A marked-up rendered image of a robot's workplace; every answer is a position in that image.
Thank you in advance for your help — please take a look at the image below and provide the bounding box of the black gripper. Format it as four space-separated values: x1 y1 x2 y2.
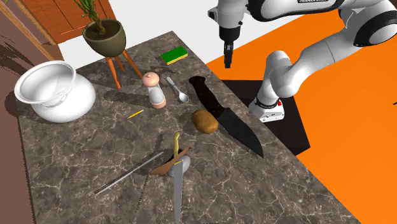
218 25 242 69

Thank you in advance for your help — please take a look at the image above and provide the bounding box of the green and yellow sponge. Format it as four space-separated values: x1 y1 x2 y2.
160 46 189 66

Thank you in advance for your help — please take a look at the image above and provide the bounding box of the silver spoon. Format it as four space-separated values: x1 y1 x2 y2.
165 76 191 104

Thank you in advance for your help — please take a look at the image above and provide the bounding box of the brown potato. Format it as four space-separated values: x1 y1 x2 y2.
191 108 219 135

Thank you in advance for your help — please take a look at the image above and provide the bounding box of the large black knife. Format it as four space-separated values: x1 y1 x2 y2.
188 75 265 159

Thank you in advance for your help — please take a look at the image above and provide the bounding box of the pink and grey pepper mill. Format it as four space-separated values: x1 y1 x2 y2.
141 71 167 109

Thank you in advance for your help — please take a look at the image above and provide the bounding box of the dark robot stand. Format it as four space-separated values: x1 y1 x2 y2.
221 80 311 157

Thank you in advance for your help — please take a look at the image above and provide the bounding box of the yellow pencil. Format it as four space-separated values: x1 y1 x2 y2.
126 109 144 120

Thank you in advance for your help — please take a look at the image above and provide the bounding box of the grey round scoop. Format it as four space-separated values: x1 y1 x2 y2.
167 155 192 179

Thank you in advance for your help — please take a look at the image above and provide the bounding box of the potted plant on wooden stand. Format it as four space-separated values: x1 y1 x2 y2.
73 0 144 90

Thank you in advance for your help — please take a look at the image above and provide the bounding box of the brown wooden spatula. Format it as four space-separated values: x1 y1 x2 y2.
150 147 190 176

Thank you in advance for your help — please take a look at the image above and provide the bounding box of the long thin grey rod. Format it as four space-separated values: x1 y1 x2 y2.
94 151 165 196

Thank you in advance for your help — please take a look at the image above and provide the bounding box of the white round bowl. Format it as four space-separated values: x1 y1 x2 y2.
13 60 97 124

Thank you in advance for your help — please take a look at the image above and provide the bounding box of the wooden slatted door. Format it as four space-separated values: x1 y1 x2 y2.
12 0 117 46

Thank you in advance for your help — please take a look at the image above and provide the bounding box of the yellow-handled grey knife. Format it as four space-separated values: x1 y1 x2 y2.
172 132 185 224

